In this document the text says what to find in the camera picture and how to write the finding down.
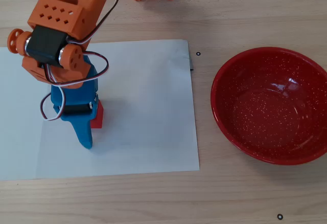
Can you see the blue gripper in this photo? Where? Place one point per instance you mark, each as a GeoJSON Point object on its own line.
{"type": "Point", "coordinates": [76, 112]}

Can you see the white paper sheet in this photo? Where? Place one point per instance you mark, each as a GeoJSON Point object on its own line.
{"type": "Point", "coordinates": [148, 106]}

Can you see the red cube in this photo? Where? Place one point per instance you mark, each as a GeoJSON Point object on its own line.
{"type": "Point", "coordinates": [98, 117]}

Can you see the red speckled bowl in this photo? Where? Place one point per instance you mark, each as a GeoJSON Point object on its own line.
{"type": "Point", "coordinates": [270, 106]}

